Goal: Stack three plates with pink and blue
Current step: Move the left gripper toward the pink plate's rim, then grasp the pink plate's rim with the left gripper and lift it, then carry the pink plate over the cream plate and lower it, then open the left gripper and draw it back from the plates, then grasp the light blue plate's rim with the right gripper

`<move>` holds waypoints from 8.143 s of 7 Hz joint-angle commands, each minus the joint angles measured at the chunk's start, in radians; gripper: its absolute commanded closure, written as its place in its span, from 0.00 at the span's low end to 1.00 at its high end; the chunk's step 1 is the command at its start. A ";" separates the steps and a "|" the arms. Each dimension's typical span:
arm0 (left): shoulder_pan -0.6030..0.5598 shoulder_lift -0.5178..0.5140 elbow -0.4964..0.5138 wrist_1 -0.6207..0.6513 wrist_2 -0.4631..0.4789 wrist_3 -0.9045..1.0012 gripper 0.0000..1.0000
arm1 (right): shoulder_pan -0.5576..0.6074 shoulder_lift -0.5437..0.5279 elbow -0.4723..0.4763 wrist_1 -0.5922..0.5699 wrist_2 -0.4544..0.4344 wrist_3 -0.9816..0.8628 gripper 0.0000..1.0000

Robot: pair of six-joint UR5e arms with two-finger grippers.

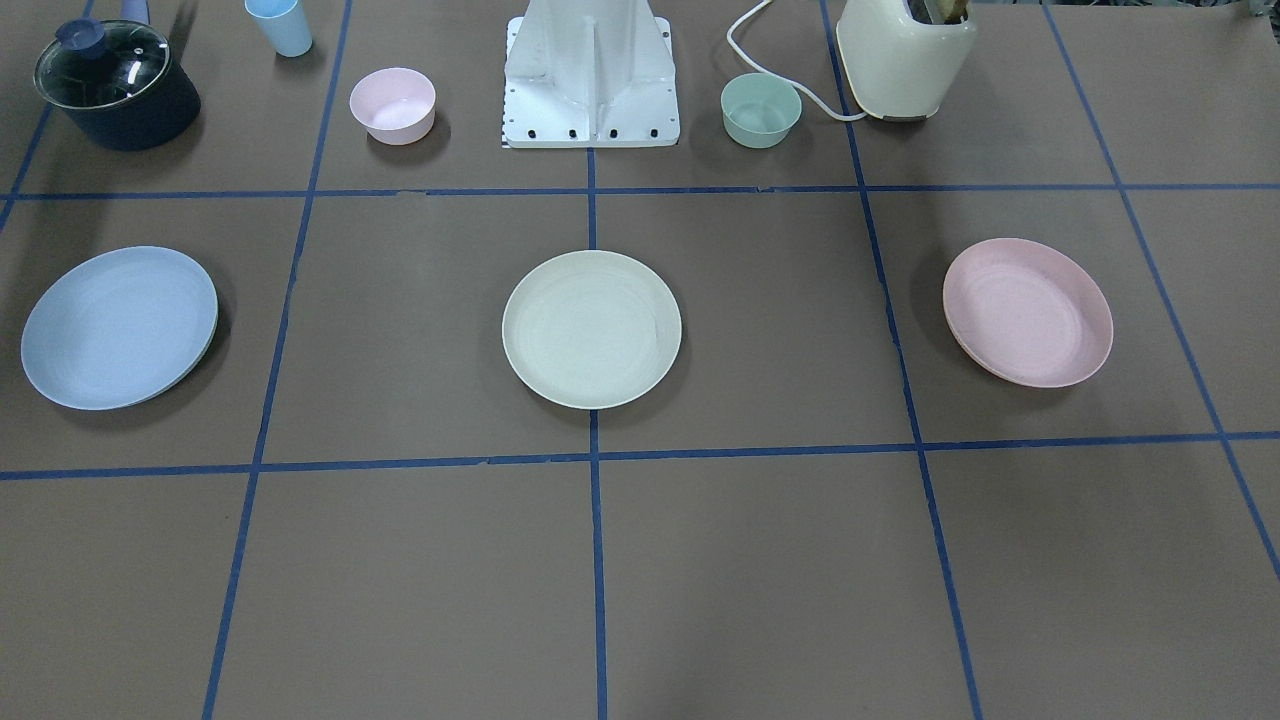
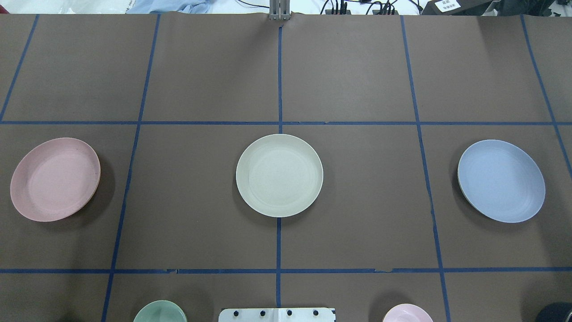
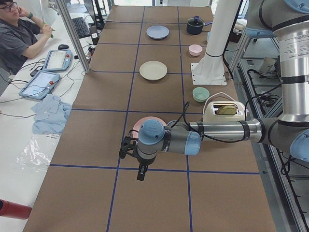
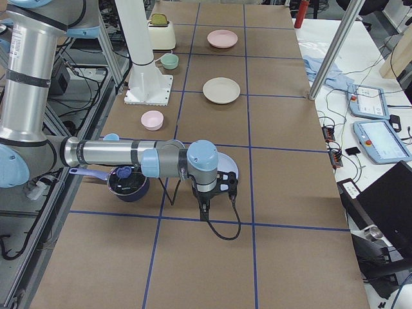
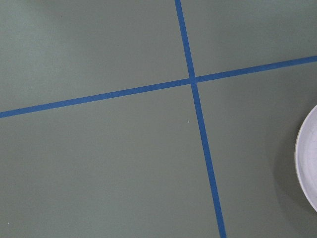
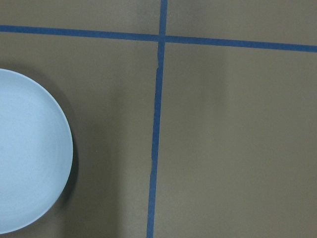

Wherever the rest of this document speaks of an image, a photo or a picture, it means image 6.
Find light blue plate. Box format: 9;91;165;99
0;69;73;234

